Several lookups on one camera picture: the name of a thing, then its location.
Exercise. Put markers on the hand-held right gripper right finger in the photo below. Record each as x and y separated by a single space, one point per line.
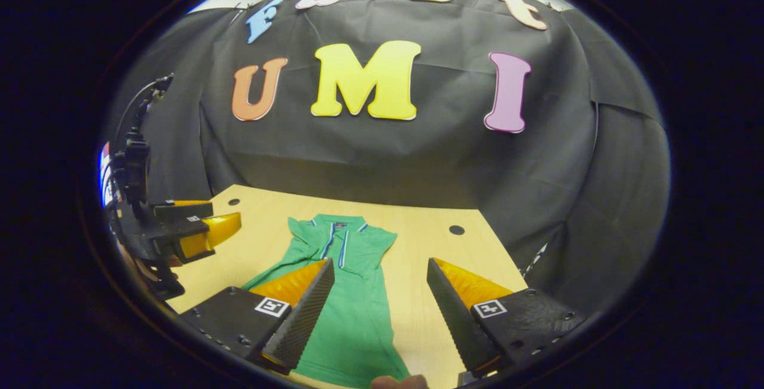
456 317

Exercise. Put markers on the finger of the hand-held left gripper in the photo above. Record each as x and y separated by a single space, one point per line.
185 212
179 229

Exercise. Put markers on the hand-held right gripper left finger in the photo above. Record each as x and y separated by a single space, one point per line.
301 323

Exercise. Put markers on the green T-shirt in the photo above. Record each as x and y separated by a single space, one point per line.
358 317

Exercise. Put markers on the bright monitor screen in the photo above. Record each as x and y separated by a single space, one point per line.
105 180

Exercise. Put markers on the black backdrop cloth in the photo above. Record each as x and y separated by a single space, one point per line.
418 150

